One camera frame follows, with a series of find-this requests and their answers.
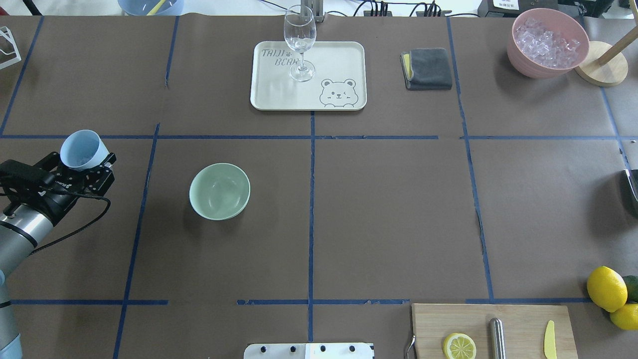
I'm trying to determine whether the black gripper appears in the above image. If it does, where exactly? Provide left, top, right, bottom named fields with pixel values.
left=35, top=152, right=117, bottom=197

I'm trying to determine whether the light blue plastic cup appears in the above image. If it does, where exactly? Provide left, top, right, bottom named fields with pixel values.
left=60, top=130, right=110, bottom=172

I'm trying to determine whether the green ceramic bowl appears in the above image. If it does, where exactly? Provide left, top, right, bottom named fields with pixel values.
left=189, top=163, right=251, bottom=221

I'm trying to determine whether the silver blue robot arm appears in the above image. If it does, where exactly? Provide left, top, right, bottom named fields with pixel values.
left=0, top=152, right=117, bottom=359

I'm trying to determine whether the blue plastic bowl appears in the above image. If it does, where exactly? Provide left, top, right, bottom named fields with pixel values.
left=118, top=0, right=185, bottom=16

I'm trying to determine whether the pink bowl with ice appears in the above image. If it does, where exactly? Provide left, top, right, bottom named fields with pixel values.
left=507, top=7, right=590, bottom=79

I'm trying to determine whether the metal ice scoop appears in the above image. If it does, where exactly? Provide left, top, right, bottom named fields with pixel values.
left=620, top=170, right=638, bottom=219

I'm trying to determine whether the yellow plastic fork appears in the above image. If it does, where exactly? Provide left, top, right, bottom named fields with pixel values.
left=146, top=0, right=165, bottom=16

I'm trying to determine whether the clear wine glass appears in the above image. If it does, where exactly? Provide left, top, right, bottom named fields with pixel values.
left=283, top=4, right=317, bottom=82

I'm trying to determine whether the cream bear tray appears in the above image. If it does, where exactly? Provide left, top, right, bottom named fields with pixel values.
left=250, top=41, right=367, bottom=111

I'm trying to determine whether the grey folded cloth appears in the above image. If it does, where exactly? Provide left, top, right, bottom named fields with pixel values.
left=400, top=48, right=453, bottom=91

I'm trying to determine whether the half lemon slice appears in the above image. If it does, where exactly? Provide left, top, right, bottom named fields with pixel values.
left=442, top=333, right=477, bottom=359

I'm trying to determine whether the wooden cutting board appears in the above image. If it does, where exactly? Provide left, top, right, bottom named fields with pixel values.
left=411, top=303, right=579, bottom=359

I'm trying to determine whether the yellow plastic knife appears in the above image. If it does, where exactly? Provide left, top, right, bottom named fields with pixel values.
left=544, top=320, right=557, bottom=359

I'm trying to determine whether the wooden paper towel stand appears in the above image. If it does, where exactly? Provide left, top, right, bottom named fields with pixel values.
left=576, top=0, right=638, bottom=87

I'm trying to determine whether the yellow lemon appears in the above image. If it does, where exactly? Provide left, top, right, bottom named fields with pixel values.
left=586, top=266, right=628, bottom=313
left=609, top=304, right=638, bottom=331

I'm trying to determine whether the green lime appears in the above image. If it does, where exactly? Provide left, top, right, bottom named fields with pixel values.
left=622, top=275, right=638, bottom=303

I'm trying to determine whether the white wire cup rack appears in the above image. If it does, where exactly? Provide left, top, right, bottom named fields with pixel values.
left=0, top=26, right=22, bottom=70

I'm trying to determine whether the aluminium frame post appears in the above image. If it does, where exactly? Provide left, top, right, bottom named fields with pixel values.
left=300, top=0, right=325, bottom=23

